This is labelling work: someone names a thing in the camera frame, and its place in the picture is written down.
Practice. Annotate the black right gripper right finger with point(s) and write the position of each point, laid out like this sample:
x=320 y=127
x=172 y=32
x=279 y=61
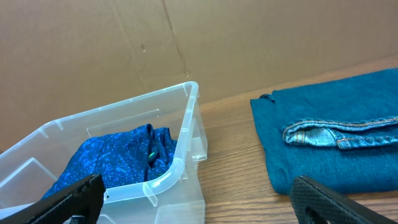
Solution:
x=313 y=203

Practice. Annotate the sparkly blue green fabric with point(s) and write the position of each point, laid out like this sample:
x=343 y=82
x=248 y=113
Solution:
x=125 y=158

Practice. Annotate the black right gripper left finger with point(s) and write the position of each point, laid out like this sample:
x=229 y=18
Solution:
x=80 y=202

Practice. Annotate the folded blue denim jeans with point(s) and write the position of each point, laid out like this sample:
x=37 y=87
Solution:
x=342 y=133

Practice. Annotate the clear plastic storage bin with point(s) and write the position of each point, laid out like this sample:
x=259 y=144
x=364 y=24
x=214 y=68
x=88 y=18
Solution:
x=30 y=167

